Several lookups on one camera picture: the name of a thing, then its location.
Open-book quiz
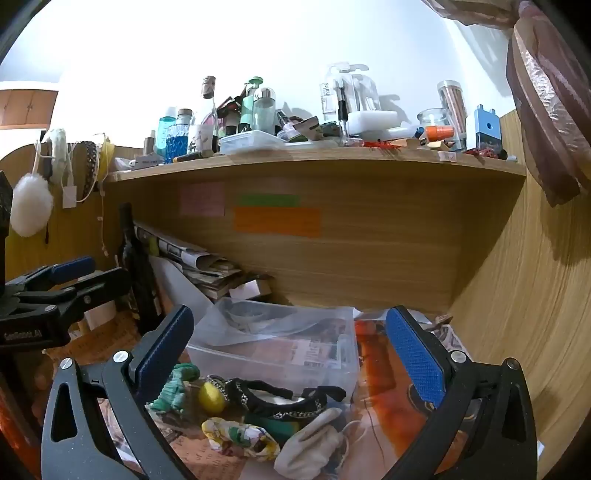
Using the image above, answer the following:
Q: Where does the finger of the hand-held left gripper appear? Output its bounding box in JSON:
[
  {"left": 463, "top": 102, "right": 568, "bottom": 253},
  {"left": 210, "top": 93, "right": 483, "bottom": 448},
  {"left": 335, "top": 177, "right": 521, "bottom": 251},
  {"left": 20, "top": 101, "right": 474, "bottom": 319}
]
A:
[
  {"left": 4, "top": 256, "right": 96, "bottom": 296},
  {"left": 18, "top": 267, "right": 133, "bottom": 324}
]

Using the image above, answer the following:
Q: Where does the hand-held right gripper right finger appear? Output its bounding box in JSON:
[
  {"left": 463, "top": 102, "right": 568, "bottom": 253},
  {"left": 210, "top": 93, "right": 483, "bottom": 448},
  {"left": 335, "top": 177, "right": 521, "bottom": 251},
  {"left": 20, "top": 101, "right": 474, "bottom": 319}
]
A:
[{"left": 383, "top": 305, "right": 539, "bottom": 480}]

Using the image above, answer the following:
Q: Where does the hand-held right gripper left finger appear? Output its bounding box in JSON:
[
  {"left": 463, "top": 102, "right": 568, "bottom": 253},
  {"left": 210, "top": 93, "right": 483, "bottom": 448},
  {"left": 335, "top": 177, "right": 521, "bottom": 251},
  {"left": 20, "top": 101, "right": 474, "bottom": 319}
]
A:
[{"left": 41, "top": 305, "right": 195, "bottom": 480}]

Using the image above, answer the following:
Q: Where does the green dinosaur toy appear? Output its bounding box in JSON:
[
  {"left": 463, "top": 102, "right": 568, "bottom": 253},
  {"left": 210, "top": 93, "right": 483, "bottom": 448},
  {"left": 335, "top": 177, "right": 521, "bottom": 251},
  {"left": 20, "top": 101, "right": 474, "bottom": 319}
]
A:
[{"left": 148, "top": 364, "right": 201, "bottom": 414}]

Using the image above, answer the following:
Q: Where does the beaded bracelet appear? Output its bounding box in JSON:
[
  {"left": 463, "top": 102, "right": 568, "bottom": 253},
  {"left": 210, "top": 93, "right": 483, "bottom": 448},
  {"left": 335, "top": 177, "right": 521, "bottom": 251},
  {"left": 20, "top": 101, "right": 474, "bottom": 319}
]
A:
[{"left": 207, "top": 375, "right": 232, "bottom": 398}]

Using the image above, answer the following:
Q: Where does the yellow ball toy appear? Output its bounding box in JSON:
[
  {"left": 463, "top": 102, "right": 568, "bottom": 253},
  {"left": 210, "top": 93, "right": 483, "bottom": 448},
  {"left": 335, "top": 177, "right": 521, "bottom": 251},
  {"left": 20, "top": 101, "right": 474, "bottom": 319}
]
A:
[{"left": 198, "top": 381, "right": 228, "bottom": 414}]

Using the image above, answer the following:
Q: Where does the black chain headband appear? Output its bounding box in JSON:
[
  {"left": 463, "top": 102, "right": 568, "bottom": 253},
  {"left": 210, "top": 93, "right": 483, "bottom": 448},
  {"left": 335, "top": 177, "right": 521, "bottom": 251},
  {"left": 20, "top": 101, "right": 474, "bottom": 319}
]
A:
[{"left": 226, "top": 376, "right": 347, "bottom": 421}]

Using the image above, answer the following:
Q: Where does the clear plastic box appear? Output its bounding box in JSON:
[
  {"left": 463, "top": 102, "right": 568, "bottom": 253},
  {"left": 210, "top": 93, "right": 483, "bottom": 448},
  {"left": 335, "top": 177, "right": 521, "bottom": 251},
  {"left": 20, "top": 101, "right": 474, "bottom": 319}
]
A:
[{"left": 186, "top": 296, "right": 362, "bottom": 418}]

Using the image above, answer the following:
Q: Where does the floral fabric scrunchie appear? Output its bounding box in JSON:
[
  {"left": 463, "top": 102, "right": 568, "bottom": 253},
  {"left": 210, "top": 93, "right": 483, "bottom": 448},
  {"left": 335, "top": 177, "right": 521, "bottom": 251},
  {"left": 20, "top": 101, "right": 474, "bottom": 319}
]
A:
[{"left": 202, "top": 416, "right": 281, "bottom": 462}]

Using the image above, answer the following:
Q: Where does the white cloth pouch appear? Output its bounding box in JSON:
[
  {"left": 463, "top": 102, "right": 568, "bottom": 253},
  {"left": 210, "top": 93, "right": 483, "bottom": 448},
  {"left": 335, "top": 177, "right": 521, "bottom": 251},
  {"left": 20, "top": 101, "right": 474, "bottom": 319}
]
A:
[{"left": 274, "top": 407, "right": 365, "bottom": 478}]

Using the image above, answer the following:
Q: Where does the orange plastic sheet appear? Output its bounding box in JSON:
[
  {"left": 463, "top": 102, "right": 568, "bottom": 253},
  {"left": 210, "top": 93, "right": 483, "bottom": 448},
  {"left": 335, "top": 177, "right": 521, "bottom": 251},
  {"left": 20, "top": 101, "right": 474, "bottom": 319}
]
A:
[{"left": 355, "top": 318, "right": 439, "bottom": 462}]

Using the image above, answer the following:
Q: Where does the dark wine bottle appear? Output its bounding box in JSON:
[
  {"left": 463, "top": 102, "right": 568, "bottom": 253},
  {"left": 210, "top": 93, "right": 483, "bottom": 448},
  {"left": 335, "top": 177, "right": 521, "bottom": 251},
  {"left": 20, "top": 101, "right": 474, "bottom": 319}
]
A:
[{"left": 115, "top": 202, "right": 162, "bottom": 333}]

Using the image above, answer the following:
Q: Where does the white paper sheet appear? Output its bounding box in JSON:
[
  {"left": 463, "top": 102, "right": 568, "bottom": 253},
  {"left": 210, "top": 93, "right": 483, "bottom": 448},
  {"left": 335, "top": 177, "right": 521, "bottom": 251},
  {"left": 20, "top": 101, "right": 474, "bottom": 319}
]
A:
[{"left": 148, "top": 256, "right": 213, "bottom": 319}]

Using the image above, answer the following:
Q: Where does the white fluffy puff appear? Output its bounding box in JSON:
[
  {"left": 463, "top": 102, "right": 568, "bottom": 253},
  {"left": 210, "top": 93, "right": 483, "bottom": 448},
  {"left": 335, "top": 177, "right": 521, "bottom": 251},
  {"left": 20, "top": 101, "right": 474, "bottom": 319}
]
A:
[{"left": 10, "top": 173, "right": 55, "bottom": 238}]

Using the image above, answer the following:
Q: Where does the stack of newspapers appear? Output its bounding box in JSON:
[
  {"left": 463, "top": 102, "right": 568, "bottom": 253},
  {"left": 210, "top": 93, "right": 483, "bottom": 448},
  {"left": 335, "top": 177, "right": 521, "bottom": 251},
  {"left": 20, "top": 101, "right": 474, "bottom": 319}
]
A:
[{"left": 134, "top": 222, "right": 245, "bottom": 301}]

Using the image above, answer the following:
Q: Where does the small white cardboard box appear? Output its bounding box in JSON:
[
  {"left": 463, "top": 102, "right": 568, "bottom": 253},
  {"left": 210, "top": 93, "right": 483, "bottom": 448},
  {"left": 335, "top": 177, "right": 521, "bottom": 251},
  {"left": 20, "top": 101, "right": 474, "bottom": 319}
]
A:
[{"left": 229, "top": 277, "right": 273, "bottom": 303}]

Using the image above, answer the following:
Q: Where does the studded headband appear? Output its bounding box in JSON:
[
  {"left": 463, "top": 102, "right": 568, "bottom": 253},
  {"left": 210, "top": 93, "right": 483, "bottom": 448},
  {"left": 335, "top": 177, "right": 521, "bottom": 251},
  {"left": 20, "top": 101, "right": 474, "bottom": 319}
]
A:
[{"left": 78, "top": 141, "right": 100, "bottom": 204}]

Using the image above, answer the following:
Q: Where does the yellow hair band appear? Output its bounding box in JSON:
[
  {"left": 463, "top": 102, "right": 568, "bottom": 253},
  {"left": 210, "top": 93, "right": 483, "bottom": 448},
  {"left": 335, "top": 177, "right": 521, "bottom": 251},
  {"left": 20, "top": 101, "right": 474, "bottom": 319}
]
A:
[{"left": 99, "top": 138, "right": 115, "bottom": 185}]

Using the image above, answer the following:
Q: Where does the white fuzzy headband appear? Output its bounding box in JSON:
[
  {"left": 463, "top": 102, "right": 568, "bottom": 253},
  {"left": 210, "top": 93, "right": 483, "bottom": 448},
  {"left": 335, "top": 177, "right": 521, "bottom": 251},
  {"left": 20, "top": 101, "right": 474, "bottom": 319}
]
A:
[{"left": 48, "top": 129, "right": 70, "bottom": 185}]

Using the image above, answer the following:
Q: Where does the newspaper print tablecloth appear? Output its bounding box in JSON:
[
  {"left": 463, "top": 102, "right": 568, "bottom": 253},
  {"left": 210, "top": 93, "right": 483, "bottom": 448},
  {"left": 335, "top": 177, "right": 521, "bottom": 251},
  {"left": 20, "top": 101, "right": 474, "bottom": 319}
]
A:
[{"left": 46, "top": 305, "right": 467, "bottom": 480}]

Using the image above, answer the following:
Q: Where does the pink sticky note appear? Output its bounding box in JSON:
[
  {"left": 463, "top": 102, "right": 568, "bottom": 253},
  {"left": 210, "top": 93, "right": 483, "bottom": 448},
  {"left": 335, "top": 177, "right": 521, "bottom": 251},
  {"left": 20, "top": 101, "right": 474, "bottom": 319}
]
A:
[{"left": 179, "top": 181, "right": 226, "bottom": 217}]

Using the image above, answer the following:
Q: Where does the wooden shelf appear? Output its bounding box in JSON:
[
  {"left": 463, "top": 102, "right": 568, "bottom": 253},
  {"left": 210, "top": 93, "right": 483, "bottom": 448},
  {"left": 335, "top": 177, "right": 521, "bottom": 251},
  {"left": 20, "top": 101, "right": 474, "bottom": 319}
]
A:
[{"left": 102, "top": 137, "right": 528, "bottom": 319}]

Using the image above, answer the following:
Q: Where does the blue patterned glass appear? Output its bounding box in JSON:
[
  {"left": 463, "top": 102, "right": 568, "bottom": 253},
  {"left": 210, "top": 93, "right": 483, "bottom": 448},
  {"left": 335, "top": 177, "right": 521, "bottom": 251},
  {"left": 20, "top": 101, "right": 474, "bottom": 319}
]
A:
[{"left": 165, "top": 124, "right": 190, "bottom": 163}]

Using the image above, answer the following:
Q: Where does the blue mouthwash bottle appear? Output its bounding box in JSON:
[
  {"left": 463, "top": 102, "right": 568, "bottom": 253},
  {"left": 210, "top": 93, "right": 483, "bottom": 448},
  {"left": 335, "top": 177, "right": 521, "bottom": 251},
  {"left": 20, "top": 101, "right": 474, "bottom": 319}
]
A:
[{"left": 157, "top": 107, "right": 178, "bottom": 158}]

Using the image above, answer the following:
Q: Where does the orange sticky note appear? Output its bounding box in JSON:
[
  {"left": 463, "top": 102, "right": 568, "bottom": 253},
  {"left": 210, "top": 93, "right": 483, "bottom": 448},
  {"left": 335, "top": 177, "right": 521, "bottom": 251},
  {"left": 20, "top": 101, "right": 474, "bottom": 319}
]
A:
[{"left": 234, "top": 208, "right": 321, "bottom": 238}]

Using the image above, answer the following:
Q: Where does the white printed mug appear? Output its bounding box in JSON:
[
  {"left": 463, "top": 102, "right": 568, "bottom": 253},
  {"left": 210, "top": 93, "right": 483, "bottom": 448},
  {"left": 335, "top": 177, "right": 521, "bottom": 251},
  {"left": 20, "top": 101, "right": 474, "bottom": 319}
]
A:
[{"left": 187, "top": 124, "right": 215, "bottom": 155}]

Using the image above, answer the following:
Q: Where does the green sticky note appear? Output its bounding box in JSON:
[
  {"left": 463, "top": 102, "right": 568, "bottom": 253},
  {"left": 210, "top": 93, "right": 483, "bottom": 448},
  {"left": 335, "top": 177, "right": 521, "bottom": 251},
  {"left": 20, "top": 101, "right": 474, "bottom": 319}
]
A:
[{"left": 238, "top": 194, "right": 300, "bottom": 208}]

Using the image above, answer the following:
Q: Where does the white lidded plastic tray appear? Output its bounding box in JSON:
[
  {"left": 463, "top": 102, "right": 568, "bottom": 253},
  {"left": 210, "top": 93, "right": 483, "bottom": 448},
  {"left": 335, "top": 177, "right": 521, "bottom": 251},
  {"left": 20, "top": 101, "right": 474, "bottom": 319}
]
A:
[{"left": 219, "top": 130, "right": 287, "bottom": 155}]

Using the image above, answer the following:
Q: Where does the clear bottle with foil top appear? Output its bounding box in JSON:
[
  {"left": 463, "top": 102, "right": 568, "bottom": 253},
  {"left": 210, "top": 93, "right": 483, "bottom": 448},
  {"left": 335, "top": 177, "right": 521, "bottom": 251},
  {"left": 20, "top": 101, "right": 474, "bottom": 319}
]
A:
[{"left": 201, "top": 75, "right": 220, "bottom": 153}]

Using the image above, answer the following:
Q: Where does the green pump bottle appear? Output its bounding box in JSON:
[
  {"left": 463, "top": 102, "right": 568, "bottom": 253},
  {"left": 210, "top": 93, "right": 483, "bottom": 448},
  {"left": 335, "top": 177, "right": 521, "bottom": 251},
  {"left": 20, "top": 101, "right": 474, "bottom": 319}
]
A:
[{"left": 240, "top": 75, "right": 264, "bottom": 132}]

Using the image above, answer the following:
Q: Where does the frosted bottle with silver cap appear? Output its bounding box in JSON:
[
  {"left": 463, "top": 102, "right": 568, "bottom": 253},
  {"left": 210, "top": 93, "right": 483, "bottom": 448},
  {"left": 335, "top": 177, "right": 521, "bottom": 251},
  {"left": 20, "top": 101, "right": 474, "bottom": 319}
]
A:
[{"left": 252, "top": 87, "right": 277, "bottom": 136}]

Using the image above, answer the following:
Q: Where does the white foam block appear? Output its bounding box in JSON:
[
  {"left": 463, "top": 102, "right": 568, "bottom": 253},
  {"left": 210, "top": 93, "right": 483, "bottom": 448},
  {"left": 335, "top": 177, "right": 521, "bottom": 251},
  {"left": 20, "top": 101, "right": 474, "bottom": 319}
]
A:
[{"left": 346, "top": 110, "right": 402, "bottom": 137}]

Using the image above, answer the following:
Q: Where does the glass jar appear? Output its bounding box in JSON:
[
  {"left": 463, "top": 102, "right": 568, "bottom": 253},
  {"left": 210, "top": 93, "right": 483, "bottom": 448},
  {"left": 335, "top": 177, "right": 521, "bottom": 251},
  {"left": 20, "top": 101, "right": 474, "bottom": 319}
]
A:
[{"left": 418, "top": 108, "right": 462, "bottom": 144}]

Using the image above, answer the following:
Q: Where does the blue box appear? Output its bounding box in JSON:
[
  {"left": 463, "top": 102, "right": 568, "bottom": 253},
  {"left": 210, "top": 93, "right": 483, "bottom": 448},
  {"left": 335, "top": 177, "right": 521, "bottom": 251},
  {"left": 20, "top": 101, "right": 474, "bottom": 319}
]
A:
[{"left": 474, "top": 104, "right": 502, "bottom": 151}]

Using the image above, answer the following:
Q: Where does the brown pouch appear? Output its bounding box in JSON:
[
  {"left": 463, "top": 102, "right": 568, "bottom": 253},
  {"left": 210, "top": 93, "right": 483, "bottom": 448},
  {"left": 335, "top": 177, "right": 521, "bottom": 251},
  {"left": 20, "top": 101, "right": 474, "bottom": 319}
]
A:
[{"left": 295, "top": 117, "right": 324, "bottom": 139}]

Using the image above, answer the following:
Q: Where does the clear tube with black cap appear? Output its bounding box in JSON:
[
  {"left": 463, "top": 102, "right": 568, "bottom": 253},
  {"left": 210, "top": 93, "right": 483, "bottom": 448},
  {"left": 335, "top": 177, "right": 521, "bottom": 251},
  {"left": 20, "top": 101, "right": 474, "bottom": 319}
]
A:
[{"left": 338, "top": 85, "right": 349, "bottom": 144}]

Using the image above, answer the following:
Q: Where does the clear pencil tube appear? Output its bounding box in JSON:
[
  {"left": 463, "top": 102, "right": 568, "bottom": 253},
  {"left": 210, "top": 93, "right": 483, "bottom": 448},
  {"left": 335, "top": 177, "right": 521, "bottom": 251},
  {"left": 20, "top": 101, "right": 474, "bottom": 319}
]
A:
[{"left": 437, "top": 80, "right": 469, "bottom": 139}]

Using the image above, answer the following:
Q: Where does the brown curtain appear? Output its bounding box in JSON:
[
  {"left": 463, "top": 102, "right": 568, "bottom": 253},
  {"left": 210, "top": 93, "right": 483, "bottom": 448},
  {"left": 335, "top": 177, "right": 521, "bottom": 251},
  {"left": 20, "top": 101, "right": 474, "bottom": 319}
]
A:
[{"left": 422, "top": 0, "right": 591, "bottom": 206}]

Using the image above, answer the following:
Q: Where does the clear toothbrush blister pack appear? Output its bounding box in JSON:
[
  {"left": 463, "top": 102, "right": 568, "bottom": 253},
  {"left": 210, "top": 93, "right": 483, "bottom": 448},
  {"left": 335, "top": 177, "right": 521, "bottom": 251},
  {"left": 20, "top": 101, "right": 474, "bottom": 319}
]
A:
[{"left": 318, "top": 62, "right": 382, "bottom": 121}]

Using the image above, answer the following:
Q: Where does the wooden wall cabinet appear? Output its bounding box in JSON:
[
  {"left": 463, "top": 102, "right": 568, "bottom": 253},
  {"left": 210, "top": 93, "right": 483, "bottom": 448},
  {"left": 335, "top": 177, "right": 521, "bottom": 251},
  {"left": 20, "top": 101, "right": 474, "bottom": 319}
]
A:
[{"left": 0, "top": 90, "right": 58, "bottom": 130}]

